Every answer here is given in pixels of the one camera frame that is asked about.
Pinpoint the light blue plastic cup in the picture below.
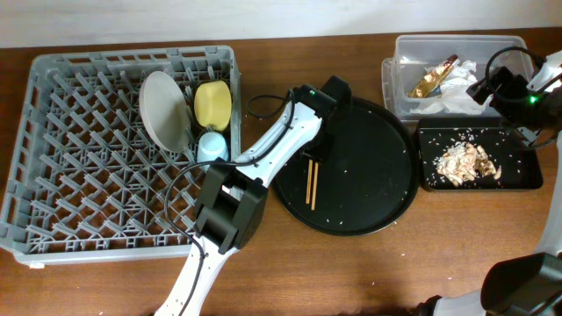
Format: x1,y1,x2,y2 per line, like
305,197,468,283
197,132,229,162

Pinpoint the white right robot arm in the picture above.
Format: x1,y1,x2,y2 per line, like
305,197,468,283
400,144,561,305

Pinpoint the crumpled white tissue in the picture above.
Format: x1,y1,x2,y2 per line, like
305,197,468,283
409,60,491,116

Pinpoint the black rectangular tray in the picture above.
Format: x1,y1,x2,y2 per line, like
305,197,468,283
415,118,543,191

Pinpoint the food scraps pile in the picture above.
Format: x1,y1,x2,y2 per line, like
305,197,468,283
435,142,501,187

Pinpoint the gold foil wrapper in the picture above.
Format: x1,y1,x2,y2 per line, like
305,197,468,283
407,54,458,98

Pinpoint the grey round plate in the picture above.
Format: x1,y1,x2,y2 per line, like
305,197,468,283
139,71,191,153

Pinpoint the yellow plastic bowl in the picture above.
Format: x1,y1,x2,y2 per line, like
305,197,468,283
194,81,233,131

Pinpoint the round black tray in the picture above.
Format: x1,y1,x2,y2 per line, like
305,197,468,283
273,98,420,236

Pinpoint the grey plastic dishwasher rack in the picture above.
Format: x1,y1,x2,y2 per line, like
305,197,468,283
1,46,241,269

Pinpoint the wooden chopstick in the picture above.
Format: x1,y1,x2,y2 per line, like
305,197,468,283
306,159,313,205
310,161,319,211

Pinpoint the clear plastic waste bin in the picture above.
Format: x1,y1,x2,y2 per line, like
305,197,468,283
382,35,526,122

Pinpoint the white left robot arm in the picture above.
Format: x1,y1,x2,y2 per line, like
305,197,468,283
155,75,353,316

